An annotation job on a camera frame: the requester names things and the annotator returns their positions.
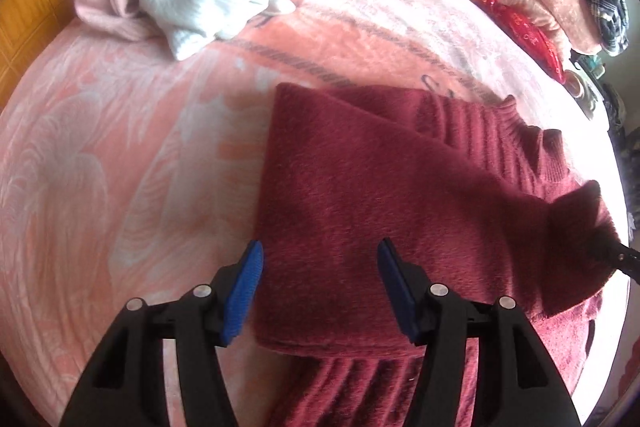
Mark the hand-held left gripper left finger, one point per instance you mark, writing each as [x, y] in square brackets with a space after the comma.
[244, 293]

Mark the red shiny cushion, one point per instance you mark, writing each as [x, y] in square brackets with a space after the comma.
[530, 34]

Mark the pink floral printed blanket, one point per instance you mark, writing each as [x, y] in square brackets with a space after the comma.
[130, 167]

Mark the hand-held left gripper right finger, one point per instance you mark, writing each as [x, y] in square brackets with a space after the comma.
[397, 294]

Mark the dark red knit sweater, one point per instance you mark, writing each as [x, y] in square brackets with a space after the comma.
[380, 187]

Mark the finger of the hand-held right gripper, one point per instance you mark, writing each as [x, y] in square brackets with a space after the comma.
[617, 257]

